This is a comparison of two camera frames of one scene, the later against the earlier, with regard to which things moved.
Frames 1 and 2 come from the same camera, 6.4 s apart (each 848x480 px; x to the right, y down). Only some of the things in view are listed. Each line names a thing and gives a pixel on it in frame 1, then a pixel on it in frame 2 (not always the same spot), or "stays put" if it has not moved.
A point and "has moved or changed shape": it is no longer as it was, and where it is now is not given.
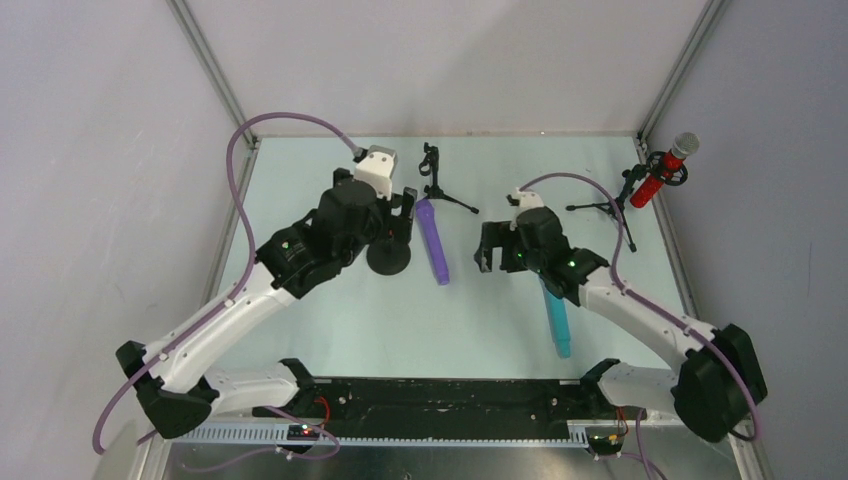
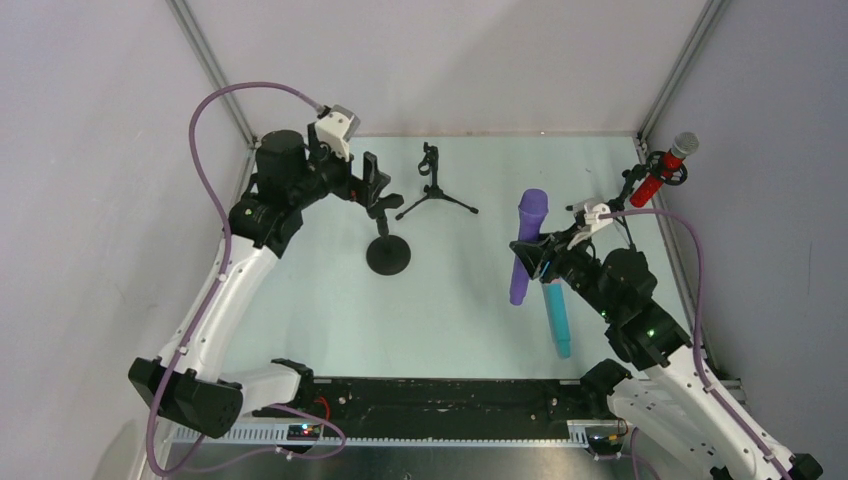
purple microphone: (433, 238) has moved or changed shape
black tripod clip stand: (430, 166) stays put
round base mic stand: (388, 257) stays put
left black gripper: (400, 210) to (361, 186)
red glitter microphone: (684, 145) stays put
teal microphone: (559, 323) stays put
